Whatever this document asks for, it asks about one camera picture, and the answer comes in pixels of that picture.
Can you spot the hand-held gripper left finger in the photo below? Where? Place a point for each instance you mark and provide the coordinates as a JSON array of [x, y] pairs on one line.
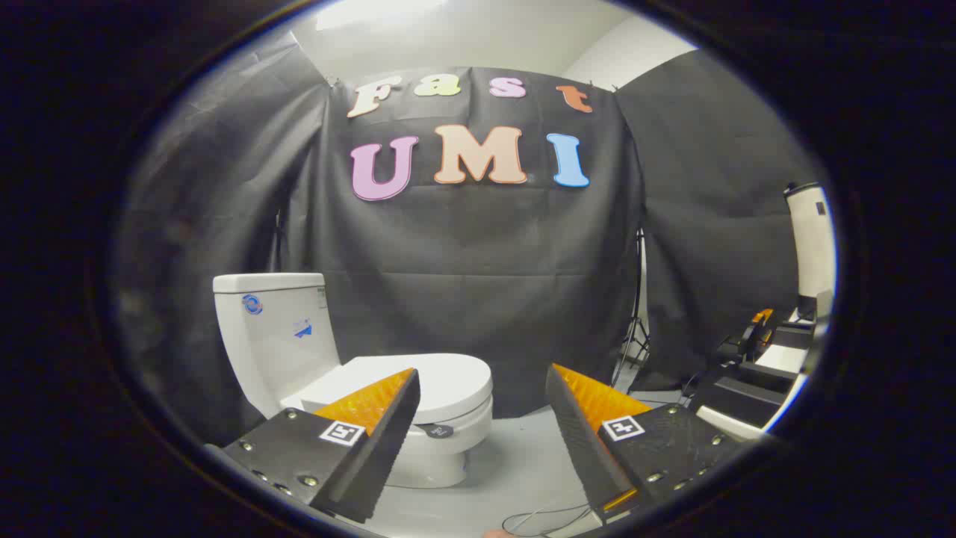
[[388, 441]]

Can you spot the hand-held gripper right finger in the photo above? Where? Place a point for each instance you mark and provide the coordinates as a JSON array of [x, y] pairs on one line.
[[579, 441]]

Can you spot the white toilet lid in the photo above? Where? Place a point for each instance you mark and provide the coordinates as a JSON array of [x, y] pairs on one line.
[[448, 381]]

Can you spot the white toilet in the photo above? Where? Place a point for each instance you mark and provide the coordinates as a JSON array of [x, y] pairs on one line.
[[269, 340]]

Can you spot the black light stand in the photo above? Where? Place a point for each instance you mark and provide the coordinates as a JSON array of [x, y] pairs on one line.
[[637, 314]]

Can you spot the black and white floor equipment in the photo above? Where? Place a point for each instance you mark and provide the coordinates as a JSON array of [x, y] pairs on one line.
[[739, 400]]

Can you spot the black and orange device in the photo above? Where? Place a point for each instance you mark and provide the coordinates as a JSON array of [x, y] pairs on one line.
[[759, 329]]

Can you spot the black backdrop cloth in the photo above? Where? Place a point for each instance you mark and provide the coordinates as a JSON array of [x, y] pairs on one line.
[[485, 246]]

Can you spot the white cylindrical appliance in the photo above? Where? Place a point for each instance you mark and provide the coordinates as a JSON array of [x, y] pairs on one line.
[[810, 239]]

